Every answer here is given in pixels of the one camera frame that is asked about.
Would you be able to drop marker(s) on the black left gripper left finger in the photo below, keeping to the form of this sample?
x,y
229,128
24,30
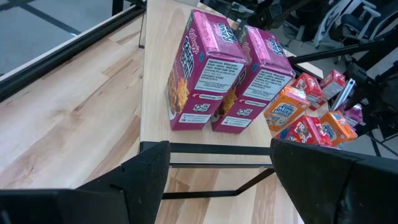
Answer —
x,y
146,180

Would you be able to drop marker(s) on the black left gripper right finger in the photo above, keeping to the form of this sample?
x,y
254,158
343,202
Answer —
x,y
311,180

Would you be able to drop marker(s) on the orange Mini Wheats cereal box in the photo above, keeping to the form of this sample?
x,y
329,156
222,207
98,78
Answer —
x,y
337,126
284,109

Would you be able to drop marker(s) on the red Froot Loops cereal box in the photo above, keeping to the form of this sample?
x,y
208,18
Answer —
x,y
306,129
308,88
332,82

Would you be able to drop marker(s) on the white office chair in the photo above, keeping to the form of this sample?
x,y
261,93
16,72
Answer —
x,y
357,21

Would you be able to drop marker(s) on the wooden shelf with black frame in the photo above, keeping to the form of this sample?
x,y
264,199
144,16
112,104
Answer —
x,y
161,93

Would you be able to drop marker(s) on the black aluminium table frame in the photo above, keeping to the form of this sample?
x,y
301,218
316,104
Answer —
x,y
62,56

